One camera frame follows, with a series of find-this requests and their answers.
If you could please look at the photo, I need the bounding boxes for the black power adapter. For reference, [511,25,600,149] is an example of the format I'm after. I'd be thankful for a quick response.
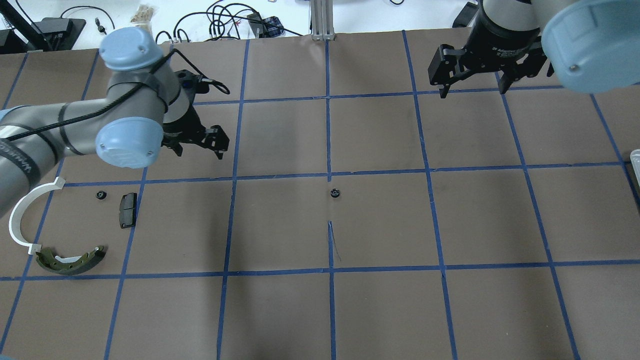
[451,0,482,28]

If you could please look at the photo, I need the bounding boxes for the dark grey brake pad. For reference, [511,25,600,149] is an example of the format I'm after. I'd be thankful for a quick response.
[118,193,138,229]

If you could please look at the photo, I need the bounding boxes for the aluminium frame post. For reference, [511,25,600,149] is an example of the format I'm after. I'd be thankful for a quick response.
[309,0,336,42]

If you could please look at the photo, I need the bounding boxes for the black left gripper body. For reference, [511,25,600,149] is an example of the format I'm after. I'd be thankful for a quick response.
[161,70,230,151]

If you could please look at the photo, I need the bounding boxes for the white curved plastic bracket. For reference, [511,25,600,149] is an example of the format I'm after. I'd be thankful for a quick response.
[8,178,67,255]

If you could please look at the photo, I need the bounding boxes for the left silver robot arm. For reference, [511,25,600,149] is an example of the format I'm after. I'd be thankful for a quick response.
[0,27,231,215]

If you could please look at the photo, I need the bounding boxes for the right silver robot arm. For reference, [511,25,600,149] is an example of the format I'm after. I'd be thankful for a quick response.
[428,0,640,98]

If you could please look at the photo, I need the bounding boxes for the olive metal brake shoe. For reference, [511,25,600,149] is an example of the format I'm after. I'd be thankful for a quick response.
[35,245,106,276]

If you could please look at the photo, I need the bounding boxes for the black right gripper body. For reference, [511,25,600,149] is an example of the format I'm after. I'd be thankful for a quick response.
[428,10,547,88]

